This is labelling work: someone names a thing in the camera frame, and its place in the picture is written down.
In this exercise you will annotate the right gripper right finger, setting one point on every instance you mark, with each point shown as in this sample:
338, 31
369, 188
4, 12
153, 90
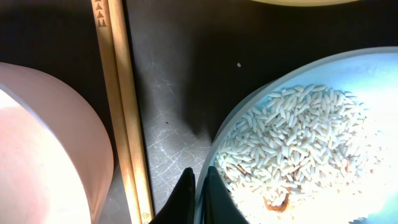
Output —
219, 207

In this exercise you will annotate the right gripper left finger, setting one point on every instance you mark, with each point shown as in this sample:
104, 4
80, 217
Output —
179, 208

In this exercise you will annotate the white rice leftovers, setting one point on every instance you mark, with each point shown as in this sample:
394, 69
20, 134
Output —
308, 155

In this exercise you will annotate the light blue bowl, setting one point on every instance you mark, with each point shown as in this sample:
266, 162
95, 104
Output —
371, 74

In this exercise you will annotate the white pink cup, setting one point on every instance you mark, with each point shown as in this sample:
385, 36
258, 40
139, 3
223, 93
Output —
56, 156

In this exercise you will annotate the right wooden chopstick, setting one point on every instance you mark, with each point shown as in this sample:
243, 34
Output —
131, 112

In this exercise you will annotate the wooden chopstick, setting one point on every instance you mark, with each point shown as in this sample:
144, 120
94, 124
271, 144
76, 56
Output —
108, 60
131, 112

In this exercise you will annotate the left wooden chopstick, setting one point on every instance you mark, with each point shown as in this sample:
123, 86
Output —
108, 60

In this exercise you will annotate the yellow round plate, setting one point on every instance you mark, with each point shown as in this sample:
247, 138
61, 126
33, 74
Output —
305, 3

